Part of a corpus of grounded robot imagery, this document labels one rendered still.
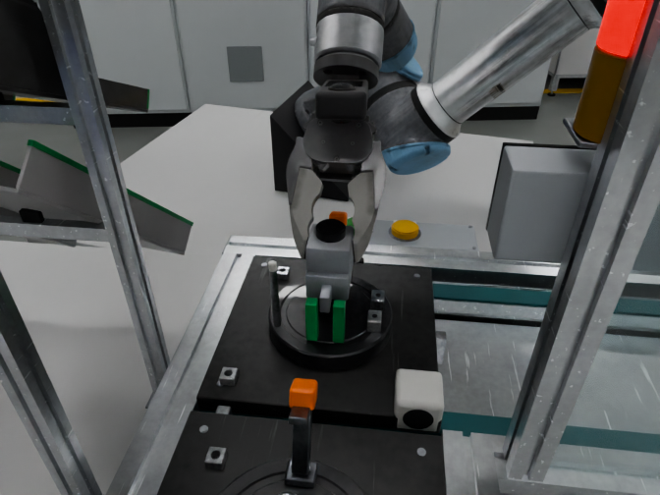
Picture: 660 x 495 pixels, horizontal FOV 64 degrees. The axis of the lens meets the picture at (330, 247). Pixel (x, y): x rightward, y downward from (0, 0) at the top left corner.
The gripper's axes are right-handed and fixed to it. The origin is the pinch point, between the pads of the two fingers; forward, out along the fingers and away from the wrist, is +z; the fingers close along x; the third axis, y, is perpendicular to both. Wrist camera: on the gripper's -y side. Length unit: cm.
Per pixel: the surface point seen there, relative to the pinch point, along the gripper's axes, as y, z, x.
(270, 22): 248, -161, 70
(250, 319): 7.5, 8.3, 9.2
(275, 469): -8.5, 19.6, 2.2
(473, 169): 63, -26, -25
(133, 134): 274, -94, 162
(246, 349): 4.0, 11.3, 8.6
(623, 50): -25.2, -9.1, -17.0
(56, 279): 28, 6, 46
